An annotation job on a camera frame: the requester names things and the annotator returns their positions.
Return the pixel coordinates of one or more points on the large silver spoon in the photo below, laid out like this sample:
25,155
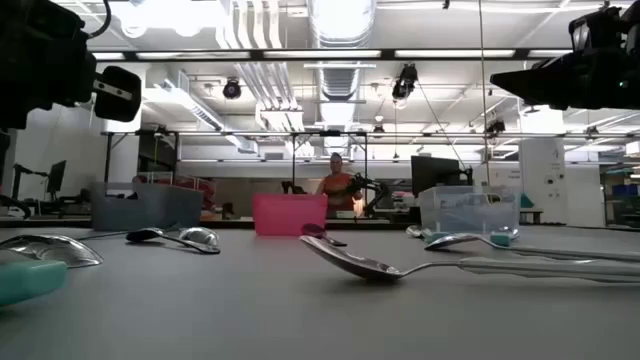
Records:
360,265

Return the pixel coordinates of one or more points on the black spoon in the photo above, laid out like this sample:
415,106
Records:
145,235
315,230

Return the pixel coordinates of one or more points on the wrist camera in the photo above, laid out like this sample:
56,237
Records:
600,30
40,25

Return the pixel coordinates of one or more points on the overhead light bar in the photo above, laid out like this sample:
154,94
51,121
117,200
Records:
320,54

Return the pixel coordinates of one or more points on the background bench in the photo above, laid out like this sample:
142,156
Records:
530,211

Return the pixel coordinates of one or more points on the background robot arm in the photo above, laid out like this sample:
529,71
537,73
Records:
292,189
372,189

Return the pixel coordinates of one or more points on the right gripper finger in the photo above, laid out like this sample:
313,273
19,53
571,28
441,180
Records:
545,69
550,92

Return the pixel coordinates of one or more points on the teal background object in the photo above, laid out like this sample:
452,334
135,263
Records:
526,201

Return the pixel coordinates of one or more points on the white ceiling pipes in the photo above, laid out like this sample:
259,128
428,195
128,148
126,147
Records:
270,87

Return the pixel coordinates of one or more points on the blue storage crates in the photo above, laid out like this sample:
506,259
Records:
625,190

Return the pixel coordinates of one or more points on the grey plastic bin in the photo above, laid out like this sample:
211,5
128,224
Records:
150,210

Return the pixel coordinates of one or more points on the black background workstation frame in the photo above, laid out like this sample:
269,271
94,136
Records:
330,133

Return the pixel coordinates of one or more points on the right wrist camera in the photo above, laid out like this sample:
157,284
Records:
600,30

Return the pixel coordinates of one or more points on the black ceiling camera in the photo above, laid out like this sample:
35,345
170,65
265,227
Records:
405,82
495,127
231,90

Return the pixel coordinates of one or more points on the white rectangular air duct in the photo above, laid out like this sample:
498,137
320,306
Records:
200,112

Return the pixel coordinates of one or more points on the clear plastic bin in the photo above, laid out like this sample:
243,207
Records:
465,215

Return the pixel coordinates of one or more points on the person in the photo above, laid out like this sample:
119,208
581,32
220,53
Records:
337,192

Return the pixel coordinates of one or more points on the red background boxes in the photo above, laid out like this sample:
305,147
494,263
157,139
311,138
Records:
207,190

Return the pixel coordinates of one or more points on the metal storage shelf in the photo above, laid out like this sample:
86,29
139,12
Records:
620,212

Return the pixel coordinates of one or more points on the large black monitor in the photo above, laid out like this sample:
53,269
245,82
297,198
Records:
432,172

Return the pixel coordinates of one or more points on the small black monitor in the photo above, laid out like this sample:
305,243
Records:
56,176

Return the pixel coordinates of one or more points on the pink-red plastic bin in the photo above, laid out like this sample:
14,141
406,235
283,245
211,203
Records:
287,215

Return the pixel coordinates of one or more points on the silver ribbed ventilation duct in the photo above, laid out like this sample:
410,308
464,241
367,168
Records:
340,82

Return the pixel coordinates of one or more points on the white pillar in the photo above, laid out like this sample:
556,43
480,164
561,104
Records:
542,170

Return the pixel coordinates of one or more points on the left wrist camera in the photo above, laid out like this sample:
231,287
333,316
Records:
40,25

